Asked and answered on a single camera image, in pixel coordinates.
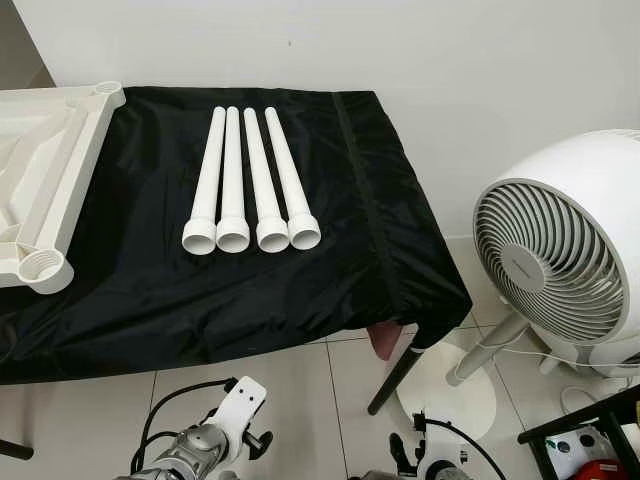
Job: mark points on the white plastic children table top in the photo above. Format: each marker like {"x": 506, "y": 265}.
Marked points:
{"x": 50, "y": 150}

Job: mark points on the grey robot right leg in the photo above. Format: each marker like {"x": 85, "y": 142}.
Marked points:
{"x": 375, "y": 475}

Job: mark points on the black metal table leg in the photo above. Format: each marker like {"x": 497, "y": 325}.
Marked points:
{"x": 15, "y": 449}
{"x": 395, "y": 380}

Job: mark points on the white and red appliance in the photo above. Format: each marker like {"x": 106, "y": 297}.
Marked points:
{"x": 570, "y": 455}

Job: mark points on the black cloth table cover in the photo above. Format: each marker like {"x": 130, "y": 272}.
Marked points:
{"x": 150, "y": 300}

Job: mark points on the black metal rack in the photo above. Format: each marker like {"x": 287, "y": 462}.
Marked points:
{"x": 580, "y": 415}

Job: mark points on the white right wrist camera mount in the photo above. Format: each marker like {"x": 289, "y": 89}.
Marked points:
{"x": 440, "y": 462}

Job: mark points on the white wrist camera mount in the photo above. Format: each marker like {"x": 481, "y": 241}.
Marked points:
{"x": 240, "y": 405}
{"x": 440, "y": 462}

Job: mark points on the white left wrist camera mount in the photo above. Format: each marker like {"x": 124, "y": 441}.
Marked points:
{"x": 240, "y": 405}

